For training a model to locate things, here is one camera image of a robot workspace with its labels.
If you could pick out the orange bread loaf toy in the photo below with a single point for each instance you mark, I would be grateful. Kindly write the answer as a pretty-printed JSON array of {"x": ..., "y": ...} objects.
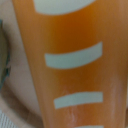
[{"x": 76, "y": 66}]

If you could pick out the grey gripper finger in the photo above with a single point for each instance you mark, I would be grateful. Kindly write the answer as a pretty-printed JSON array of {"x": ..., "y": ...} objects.
[{"x": 4, "y": 56}]

